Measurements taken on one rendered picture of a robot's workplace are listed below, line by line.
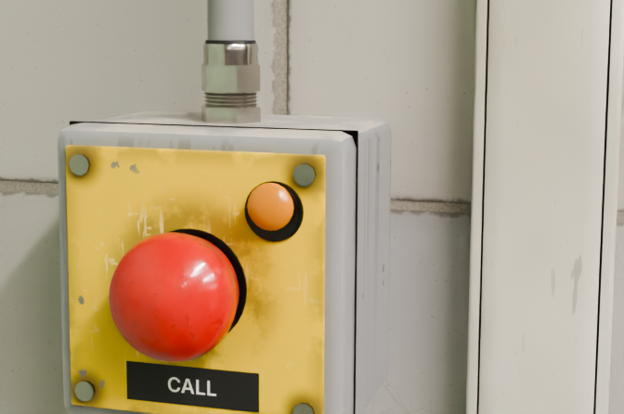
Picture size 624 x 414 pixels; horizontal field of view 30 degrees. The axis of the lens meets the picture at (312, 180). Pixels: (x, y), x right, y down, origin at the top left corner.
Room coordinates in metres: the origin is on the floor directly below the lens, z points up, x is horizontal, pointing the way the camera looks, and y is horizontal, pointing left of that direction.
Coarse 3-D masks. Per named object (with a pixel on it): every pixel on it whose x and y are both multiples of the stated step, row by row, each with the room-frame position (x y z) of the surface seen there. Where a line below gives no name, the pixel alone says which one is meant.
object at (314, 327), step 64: (64, 128) 0.38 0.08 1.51; (128, 128) 0.38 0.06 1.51; (192, 128) 0.37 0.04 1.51; (256, 128) 0.37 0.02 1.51; (320, 128) 0.38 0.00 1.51; (384, 128) 0.41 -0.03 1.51; (64, 192) 0.38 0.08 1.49; (128, 192) 0.37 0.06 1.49; (192, 192) 0.36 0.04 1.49; (320, 192) 0.35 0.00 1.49; (384, 192) 0.41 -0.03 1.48; (64, 256) 0.38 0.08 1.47; (256, 256) 0.36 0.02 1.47; (320, 256) 0.35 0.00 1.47; (384, 256) 0.41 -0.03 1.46; (64, 320) 0.38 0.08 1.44; (256, 320) 0.36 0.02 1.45; (320, 320) 0.35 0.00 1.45; (384, 320) 0.41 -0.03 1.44; (64, 384) 0.38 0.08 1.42; (128, 384) 0.37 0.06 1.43; (192, 384) 0.36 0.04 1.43; (256, 384) 0.36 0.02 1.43; (320, 384) 0.35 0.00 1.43
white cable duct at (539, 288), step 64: (512, 0) 0.39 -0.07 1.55; (576, 0) 0.39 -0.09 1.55; (512, 64) 0.39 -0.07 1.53; (576, 64) 0.39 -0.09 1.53; (512, 128) 0.39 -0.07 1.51; (576, 128) 0.39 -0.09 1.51; (512, 192) 0.39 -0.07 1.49; (576, 192) 0.38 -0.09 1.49; (512, 256) 0.39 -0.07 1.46; (576, 256) 0.38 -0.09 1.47; (512, 320) 0.39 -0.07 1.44; (576, 320) 0.38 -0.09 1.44; (512, 384) 0.39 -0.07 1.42; (576, 384) 0.38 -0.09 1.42
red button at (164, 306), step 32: (128, 256) 0.35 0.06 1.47; (160, 256) 0.34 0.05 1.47; (192, 256) 0.34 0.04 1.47; (224, 256) 0.35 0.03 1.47; (128, 288) 0.34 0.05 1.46; (160, 288) 0.34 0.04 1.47; (192, 288) 0.34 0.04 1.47; (224, 288) 0.34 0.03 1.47; (128, 320) 0.34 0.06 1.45; (160, 320) 0.34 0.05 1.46; (192, 320) 0.34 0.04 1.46; (224, 320) 0.34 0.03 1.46; (160, 352) 0.34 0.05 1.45; (192, 352) 0.34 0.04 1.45
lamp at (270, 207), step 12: (252, 192) 0.35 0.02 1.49; (264, 192) 0.35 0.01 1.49; (276, 192) 0.35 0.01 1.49; (288, 192) 0.35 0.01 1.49; (252, 204) 0.35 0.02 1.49; (264, 204) 0.35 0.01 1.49; (276, 204) 0.35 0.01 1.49; (288, 204) 0.35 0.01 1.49; (252, 216) 0.35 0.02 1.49; (264, 216) 0.35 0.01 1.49; (276, 216) 0.35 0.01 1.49; (288, 216) 0.35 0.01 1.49; (264, 228) 0.35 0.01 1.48; (276, 228) 0.35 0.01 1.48
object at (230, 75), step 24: (216, 0) 0.39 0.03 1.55; (240, 0) 0.39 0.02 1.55; (216, 24) 0.39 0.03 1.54; (240, 24) 0.39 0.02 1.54; (216, 48) 0.39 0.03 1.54; (240, 48) 0.39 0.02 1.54; (216, 72) 0.39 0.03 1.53; (240, 72) 0.39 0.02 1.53; (216, 96) 0.39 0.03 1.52; (240, 96) 0.39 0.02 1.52; (216, 120) 0.39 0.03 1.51; (240, 120) 0.39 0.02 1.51
